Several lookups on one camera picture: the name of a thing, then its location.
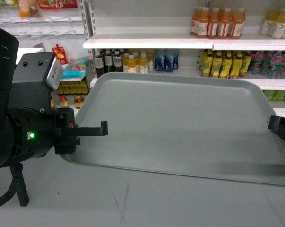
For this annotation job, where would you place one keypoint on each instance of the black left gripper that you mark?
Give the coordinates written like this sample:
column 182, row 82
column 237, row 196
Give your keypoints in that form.
column 33, row 133

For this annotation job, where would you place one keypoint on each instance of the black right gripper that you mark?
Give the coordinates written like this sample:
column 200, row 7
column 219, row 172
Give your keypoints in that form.
column 276, row 124

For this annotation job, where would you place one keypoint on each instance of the grey rectangular serving tray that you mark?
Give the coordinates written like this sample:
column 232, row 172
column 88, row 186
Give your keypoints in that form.
column 190, row 126

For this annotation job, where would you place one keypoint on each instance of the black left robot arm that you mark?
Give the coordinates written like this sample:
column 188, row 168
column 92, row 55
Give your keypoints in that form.
column 8, row 62

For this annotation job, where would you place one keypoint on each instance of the red lid sauce jar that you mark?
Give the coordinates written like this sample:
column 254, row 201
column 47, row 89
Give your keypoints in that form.
column 78, row 101

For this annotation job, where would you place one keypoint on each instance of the orange juice bottle middle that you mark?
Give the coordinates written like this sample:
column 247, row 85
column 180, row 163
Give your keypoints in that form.
column 213, row 23

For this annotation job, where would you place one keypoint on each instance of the orange juice bottle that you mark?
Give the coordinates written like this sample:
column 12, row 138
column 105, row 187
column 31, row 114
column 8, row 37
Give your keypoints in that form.
column 195, row 19
column 213, row 23
column 203, row 23

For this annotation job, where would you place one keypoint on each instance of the orange juice bottle front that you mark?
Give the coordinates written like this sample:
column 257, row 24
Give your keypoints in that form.
column 203, row 23

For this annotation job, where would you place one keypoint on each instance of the orange juice bottle back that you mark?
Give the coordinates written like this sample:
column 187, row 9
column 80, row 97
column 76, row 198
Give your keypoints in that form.
column 195, row 19

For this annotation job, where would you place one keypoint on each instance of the red snack bag hanging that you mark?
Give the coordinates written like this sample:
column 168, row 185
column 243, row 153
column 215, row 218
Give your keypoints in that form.
column 48, row 4

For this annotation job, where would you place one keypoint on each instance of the yellow snack bag hanging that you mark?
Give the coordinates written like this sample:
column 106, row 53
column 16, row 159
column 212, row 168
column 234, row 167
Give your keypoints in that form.
column 28, row 8

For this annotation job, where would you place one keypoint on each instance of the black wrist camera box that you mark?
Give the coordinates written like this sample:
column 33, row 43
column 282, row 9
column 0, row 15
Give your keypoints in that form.
column 35, row 77

